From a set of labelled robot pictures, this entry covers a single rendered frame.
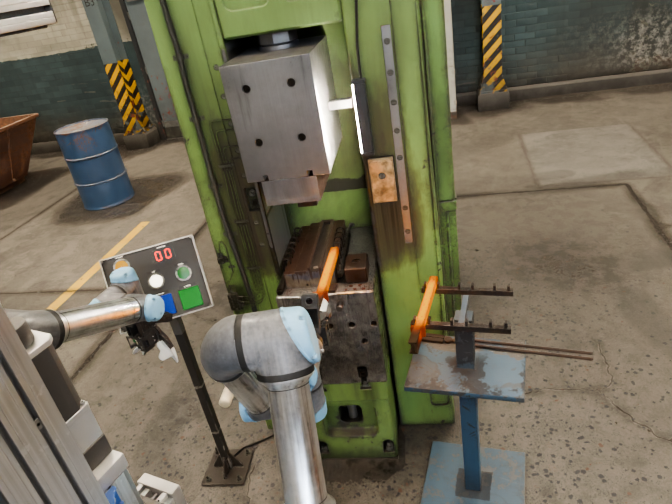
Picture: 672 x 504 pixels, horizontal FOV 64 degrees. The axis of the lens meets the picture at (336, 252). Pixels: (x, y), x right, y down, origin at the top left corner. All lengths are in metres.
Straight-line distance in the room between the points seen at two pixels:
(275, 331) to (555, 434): 1.90
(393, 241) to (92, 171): 4.77
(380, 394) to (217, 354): 1.35
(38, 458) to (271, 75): 1.28
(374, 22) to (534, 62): 6.01
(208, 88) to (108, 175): 4.54
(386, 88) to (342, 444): 1.55
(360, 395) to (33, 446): 1.60
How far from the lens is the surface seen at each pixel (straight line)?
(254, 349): 1.05
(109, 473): 1.16
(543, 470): 2.60
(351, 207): 2.45
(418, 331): 1.72
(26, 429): 0.94
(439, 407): 2.66
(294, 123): 1.84
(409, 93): 1.94
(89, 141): 6.40
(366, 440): 2.55
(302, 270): 2.07
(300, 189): 1.92
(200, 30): 2.01
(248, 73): 1.84
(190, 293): 2.06
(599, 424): 2.81
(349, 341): 2.16
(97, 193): 6.55
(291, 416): 1.09
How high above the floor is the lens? 2.00
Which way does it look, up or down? 28 degrees down
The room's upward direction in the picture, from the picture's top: 10 degrees counter-clockwise
